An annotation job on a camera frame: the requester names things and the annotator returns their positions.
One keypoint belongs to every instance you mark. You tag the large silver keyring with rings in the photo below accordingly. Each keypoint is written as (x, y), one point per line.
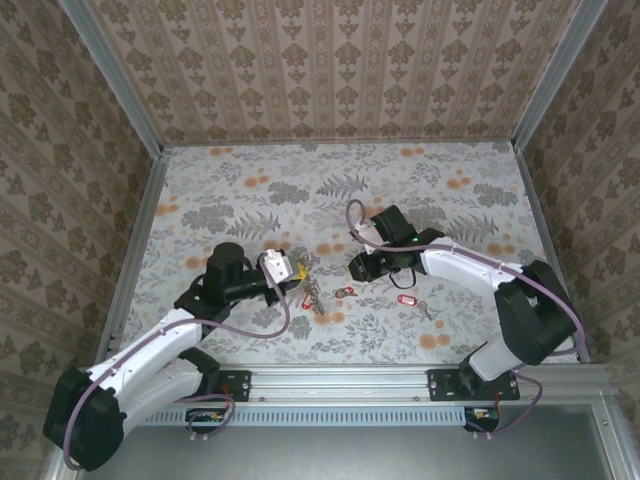
(315, 292)

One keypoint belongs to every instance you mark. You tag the key with dark red tag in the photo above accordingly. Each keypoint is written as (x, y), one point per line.
(345, 291)

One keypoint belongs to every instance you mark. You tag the key with bright red tag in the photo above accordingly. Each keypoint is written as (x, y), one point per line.
(406, 299)

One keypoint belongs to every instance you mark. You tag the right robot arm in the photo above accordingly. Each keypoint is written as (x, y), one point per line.
(460, 265)

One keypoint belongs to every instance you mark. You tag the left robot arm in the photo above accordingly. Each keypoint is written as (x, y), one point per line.
(150, 360)

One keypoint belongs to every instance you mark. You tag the floral patterned table cover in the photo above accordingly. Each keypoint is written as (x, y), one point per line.
(325, 210)

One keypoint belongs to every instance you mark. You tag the grey metal panel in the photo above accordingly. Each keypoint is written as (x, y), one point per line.
(340, 455)

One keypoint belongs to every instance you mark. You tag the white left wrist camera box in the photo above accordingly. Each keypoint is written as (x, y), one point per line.
(275, 265)

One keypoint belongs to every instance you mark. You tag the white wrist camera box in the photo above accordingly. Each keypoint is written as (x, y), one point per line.
(366, 226)
(275, 265)

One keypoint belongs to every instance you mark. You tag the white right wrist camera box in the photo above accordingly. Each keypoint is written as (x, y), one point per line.
(366, 226)

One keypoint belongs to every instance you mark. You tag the aluminium table side rail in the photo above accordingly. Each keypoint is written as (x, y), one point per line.
(141, 220)
(542, 225)

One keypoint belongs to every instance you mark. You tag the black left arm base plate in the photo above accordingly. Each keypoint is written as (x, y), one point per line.
(235, 382)

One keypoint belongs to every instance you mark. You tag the long aluminium mounting rail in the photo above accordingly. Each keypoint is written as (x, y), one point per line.
(340, 382)

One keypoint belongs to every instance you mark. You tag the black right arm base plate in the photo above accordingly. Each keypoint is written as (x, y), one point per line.
(445, 385)

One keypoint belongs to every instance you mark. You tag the aluminium corner post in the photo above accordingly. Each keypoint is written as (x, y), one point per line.
(119, 80)
(555, 75)

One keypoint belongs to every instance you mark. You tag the aluminium frame bar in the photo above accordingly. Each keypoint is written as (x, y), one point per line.
(611, 440)

